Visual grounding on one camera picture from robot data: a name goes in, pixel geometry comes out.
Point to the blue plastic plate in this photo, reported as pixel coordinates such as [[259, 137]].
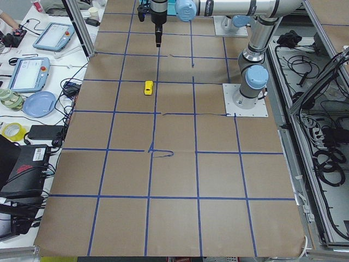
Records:
[[39, 104]]

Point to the teach pendant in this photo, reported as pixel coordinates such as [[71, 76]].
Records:
[[30, 75], [55, 37]]

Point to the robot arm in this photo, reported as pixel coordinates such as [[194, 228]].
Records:
[[268, 14]]

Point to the aluminium frame post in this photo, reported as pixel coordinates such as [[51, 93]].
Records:
[[79, 25]]

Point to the yellow tape roll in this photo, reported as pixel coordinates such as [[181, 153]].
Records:
[[14, 132]]

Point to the brown paper table cover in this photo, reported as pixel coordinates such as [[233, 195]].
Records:
[[168, 174]]

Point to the yellow beetle toy car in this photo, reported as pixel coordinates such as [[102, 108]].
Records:
[[148, 89]]

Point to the green tape rolls stack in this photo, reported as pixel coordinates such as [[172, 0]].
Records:
[[12, 100]]

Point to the lower teach pendant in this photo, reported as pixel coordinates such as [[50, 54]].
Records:
[[30, 75]]

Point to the black power adapter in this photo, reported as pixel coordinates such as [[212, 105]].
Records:
[[45, 132]]

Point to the upper teach pendant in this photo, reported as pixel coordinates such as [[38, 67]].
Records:
[[55, 37]]

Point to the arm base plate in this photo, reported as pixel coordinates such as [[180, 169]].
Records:
[[237, 105], [231, 26]]

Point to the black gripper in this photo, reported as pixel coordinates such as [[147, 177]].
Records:
[[158, 18]]

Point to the white paper cup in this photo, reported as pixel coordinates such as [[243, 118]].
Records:
[[94, 13]]

